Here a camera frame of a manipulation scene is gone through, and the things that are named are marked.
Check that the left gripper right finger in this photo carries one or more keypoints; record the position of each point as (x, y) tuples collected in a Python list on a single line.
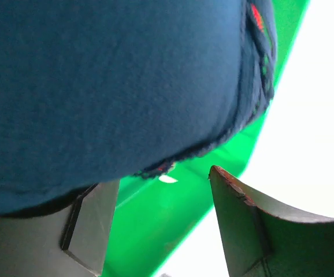
[(262, 236)]

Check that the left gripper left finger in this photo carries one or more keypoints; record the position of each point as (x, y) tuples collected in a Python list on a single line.
[(70, 242)]

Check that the navy blue bra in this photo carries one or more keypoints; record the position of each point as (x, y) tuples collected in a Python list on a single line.
[(94, 91)]

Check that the green plastic bin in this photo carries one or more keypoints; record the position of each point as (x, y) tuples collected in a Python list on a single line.
[(153, 217)]

